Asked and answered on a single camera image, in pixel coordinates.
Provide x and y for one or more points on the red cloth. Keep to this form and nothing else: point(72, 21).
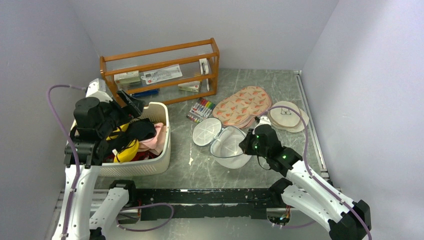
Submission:
point(139, 156)

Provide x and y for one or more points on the orange wooden shelf rack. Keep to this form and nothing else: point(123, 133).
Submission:
point(186, 55)

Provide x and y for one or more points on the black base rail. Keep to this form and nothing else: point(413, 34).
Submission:
point(161, 203)

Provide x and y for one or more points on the small white red box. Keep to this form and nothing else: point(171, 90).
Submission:
point(193, 86)

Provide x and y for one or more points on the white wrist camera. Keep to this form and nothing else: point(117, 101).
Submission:
point(98, 89)
point(262, 120)

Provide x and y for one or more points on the white upright box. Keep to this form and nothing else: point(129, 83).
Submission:
point(204, 66)

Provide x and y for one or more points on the black bra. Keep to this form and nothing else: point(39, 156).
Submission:
point(125, 139)

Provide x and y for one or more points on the white box on shelf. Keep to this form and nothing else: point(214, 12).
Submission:
point(127, 78)

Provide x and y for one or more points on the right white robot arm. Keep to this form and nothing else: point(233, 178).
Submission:
point(302, 188)

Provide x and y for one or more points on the cream plastic laundry basket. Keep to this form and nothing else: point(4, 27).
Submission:
point(93, 125)

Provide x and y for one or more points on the white mesh laundry bag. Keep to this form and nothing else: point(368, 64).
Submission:
point(223, 142)

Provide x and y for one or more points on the pack of coloured markers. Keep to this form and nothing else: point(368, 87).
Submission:
point(201, 110)

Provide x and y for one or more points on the cream round laundry bag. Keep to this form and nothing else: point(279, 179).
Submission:
point(285, 119)

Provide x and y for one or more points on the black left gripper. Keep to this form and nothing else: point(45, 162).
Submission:
point(134, 108)

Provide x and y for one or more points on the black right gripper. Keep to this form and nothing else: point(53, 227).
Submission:
point(245, 144)

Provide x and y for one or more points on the white packet on shelf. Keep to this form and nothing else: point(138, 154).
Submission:
point(161, 74)

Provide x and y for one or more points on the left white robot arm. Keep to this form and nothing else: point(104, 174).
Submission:
point(76, 221)

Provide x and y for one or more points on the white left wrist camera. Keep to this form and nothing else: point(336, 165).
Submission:
point(98, 89)

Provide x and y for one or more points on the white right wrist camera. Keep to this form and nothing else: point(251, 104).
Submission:
point(262, 120)

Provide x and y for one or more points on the pink cloth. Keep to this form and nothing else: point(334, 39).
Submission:
point(156, 144)

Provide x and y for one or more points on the peach patterned laundry bag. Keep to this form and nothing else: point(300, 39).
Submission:
point(240, 109)

